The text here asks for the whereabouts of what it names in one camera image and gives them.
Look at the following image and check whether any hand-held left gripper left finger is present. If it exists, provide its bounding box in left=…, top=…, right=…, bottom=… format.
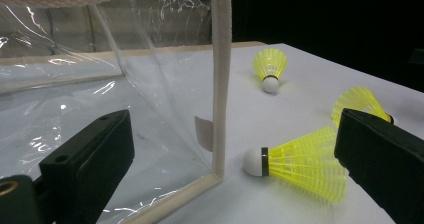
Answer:
left=39, top=109, right=136, bottom=224

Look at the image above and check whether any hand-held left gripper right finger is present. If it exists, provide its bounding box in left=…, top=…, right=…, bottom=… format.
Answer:
left=334, top=108, right=424, bottom=224

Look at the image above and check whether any yellow plastic shuttlecock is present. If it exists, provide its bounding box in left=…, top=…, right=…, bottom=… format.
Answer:
left=331, top=86, right=398, bottom=129
left=242, top=126, right=349, bottom=204
left=252, top=47, right=289, bottom=95

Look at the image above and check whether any transparent bag with beige trim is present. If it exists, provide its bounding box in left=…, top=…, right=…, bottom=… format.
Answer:
left=0, top=0, right=233, bottom=224

